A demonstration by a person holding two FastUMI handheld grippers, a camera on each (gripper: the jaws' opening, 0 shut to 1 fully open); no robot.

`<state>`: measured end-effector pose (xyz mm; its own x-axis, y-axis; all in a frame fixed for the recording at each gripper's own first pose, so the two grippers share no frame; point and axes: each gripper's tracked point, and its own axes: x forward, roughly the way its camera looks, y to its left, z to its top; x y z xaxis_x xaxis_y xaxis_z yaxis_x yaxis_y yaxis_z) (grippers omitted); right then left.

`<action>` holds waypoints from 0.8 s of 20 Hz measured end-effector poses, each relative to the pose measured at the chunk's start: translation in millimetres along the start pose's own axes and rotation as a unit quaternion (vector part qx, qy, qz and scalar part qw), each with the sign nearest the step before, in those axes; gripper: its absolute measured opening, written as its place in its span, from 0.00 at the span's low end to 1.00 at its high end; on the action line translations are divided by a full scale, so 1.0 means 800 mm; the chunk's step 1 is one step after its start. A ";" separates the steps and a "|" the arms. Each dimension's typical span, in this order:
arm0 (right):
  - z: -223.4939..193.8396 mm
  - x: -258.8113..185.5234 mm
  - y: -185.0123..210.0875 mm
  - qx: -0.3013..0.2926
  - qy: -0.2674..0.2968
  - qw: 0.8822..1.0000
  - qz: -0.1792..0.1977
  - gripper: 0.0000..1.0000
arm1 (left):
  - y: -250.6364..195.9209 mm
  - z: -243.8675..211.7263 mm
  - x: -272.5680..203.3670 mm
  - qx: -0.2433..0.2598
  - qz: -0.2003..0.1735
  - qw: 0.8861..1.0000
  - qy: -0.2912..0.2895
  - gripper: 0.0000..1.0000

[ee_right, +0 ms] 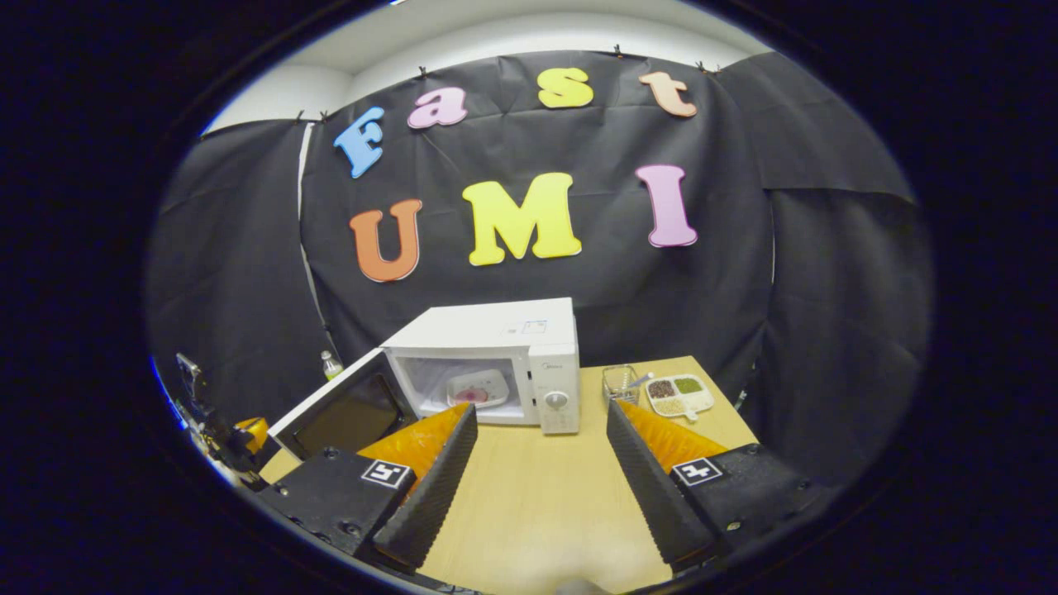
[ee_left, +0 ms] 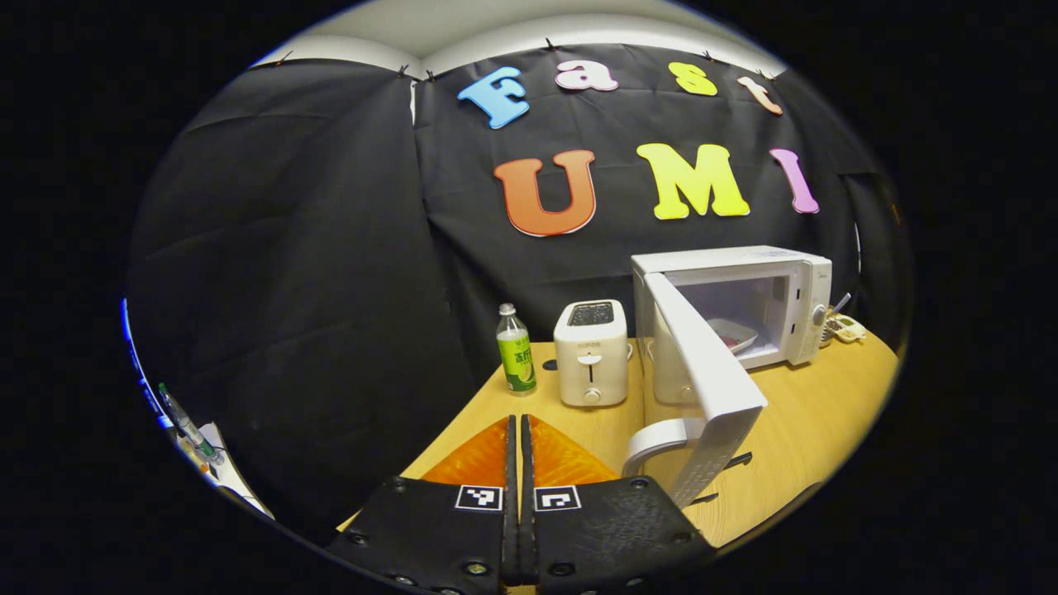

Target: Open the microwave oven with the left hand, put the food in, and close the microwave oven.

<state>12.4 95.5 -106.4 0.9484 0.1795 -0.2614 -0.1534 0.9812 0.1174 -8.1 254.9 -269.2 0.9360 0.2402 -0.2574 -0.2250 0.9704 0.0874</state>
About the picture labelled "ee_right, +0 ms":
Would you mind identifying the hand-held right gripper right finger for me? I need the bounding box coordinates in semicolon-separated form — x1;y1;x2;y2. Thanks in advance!
605;399;836;574

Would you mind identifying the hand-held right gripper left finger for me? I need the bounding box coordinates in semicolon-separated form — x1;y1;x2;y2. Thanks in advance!
256;402;479;573

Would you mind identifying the white rectangular food plate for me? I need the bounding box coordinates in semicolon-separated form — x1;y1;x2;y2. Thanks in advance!
446;369;511;409

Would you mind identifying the white microwave oven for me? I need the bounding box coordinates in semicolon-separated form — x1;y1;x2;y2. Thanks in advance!
266;297;581;462

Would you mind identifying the white divided bean dish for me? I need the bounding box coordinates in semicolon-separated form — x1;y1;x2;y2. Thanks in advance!
644;374;715;422

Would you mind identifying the metal wire rack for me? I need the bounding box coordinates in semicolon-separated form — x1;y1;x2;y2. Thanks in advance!
602;364;641;407

